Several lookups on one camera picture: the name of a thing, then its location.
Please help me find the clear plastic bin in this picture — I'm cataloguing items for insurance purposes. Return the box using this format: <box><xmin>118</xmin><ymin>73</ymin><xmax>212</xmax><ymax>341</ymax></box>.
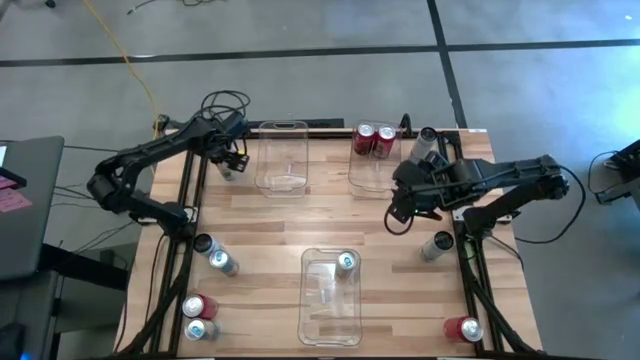
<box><xmin>253</xmin><ymin>119</ymin><xmax>310</xmax><ymax>200</ymax></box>
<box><xmin>297</xmin><ymin>247</ymin><xmax>363</xmax><ymax>348</ymax></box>
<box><xmin>346</xmin><ymin>119</ymin><xmax>404</xmax><ymax>194</ymax></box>

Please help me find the grey side desk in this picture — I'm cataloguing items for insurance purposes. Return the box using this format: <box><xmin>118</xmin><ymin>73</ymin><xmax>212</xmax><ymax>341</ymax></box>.
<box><xmin>0</xmin><ymin>134</ymin><xmax>66</xmax><ymax>282</ymax></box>

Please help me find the black equipment box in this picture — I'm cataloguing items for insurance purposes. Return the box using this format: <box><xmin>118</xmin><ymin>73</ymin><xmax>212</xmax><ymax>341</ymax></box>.
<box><xmin>589</xmin><ymin>138</ymin><xmax>640</xmax><ymax>206</ymax></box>

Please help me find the yellow cable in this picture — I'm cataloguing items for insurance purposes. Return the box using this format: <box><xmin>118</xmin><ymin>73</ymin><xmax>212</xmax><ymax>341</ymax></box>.
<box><xmin>81</xmin><ymin>0</ymin><xmax>162</xmax><ymax>139</ymax></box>

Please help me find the white Celsius can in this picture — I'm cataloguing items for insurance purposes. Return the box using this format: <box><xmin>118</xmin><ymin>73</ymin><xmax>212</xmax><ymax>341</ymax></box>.
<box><xmin>408</xmin><ymin>126</ymin><xmax>440</xmax><ymax>165</ymax></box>
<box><xmin>215</xmin><ymin>160</ymin><xmax>237</xmax><ymax>182</ymax></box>
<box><xmin>419</xmin><ymin>230</ymin><xmax>456</xmax><ymax>262</ymax></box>
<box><xmin>193</xmin><ymin>232</ymin><xmax>221</xmax><ymax>259</ymax></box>

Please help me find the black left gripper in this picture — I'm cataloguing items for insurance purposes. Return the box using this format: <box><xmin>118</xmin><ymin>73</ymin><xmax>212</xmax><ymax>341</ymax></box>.
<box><xmin>201</xmin><ymin>112</ymin><xmax>251</xmax><ymax>174</ymax></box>

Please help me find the red Coke Zero can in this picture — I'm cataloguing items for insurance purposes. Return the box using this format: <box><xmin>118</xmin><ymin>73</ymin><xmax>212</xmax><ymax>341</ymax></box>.
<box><xmin>373</xmin><ymin>124</ymin><xmax>398</xmax><ymax>160</ymax></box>
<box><xmin>181</xmin><ymin>293</ymin><xmax>220</xmax><ymax>321</ymax></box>
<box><xmin>442</xmin><ymin>315</ymin><xmax>485</xmax><ymax>344</ymax></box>
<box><xmin>352</xmin><ymin>122</ymin><xmax>377</xmax><ymax>156</ymax></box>

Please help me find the dark equipment cart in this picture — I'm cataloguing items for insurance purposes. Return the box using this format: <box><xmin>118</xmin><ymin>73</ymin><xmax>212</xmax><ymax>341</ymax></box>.
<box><xmin>0</xmin><ymin>242</ymin><xmax>129</xmax><ymax>360</ymax></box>

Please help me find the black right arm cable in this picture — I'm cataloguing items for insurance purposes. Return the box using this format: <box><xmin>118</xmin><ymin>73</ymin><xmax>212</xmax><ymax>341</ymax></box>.
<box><xmin>514</xmin><ymin>164</ymin><xmax>587</xmax><ymax>246</ymax></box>

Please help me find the black floor cable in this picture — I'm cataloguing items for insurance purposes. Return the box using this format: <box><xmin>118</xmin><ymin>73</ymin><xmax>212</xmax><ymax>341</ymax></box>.
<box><xmin>63</xmin><ymin>143</ymin><xmax>157</xmax><ymax>154</ymax></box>

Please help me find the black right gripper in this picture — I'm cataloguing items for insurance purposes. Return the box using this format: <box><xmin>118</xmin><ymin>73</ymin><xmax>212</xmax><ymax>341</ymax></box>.
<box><xmin>389</xmin><ymin>151</ymin><xmax>454</xmax><ymax>223</ymax></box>

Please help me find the pink sticky note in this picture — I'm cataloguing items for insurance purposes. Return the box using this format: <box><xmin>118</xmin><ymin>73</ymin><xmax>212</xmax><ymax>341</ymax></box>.
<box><xmin>0</xmin><ymin>188</ymin><xmax>34</xmax><ymax>215</ymax></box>

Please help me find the blue silver Red Bull can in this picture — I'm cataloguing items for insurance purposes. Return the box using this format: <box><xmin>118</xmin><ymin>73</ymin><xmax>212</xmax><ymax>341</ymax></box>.
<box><xmin>208</xmin><ymin>248</ymin><xmax>240</xmax><ymax>278</ymax></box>
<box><xmin>183</xmin><ymin>317</ymin><xmax>221</xmax><ymax>342</ymax></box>
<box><xmin>334</xmin><ymin>250</ymin><xmax>358</xmax><ymax>280</ymax></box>

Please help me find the looped black cable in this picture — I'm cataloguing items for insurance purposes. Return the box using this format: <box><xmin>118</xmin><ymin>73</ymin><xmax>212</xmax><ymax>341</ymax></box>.
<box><xmin>192</xmin><ymin>89</ymin><xmax>251</xmax><ymax>131</ymax></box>

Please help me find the black aluminium table frame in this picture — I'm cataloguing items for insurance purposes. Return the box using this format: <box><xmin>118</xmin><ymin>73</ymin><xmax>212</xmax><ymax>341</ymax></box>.
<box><xmin>117</xmin><ymin>127</ymin><xmax>544</xmax><ymax>360</ymax></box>

